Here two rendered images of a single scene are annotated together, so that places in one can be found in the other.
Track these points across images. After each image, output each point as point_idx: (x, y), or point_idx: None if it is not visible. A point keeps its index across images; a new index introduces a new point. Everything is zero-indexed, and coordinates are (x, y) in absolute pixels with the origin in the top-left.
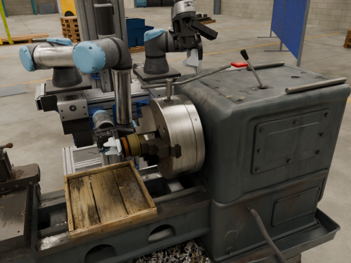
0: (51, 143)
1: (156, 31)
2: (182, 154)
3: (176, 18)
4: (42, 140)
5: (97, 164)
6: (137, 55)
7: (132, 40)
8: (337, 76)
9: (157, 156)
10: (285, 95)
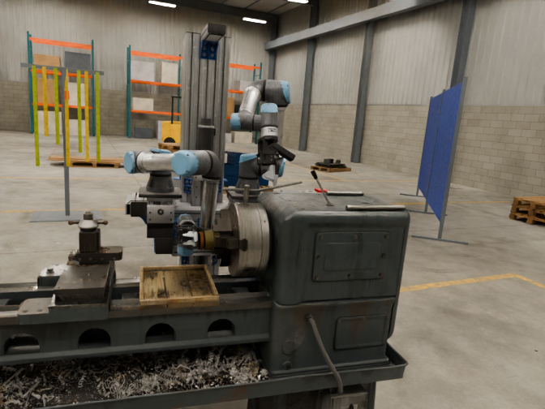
0: (121, 275)
1: (251, 154)
2: (248, 248)
3: (260, 139)
4: None
5: None
6: None
7: None
8: (490, 249)
9: (229, 256)
10: (344, 211)
